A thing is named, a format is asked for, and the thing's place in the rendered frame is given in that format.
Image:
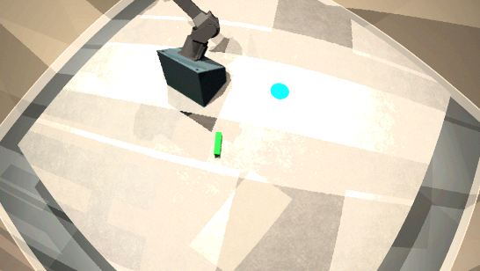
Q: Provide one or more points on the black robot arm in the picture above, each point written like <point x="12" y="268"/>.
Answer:
<point x="207" y="26"/>

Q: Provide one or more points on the green rectangular post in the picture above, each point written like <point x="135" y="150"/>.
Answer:
<point x="218" y="141"/>

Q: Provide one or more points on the cyan flat circle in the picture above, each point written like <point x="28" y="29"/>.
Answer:
<point x="279" y="91"/>

